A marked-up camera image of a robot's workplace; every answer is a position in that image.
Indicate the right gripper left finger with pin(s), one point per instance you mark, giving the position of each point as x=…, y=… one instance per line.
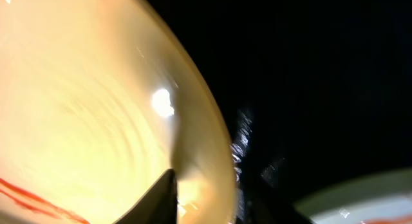
x=159, y=205

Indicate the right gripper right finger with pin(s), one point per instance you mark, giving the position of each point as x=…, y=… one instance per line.
x=264, y=206

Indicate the pale green plate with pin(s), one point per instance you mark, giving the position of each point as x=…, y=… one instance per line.
x=376, y=198

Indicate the yellow plate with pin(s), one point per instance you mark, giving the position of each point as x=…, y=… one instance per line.
x=98, y=100

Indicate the round black serving tray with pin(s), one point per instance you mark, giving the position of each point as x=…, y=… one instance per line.
x=314, y=92

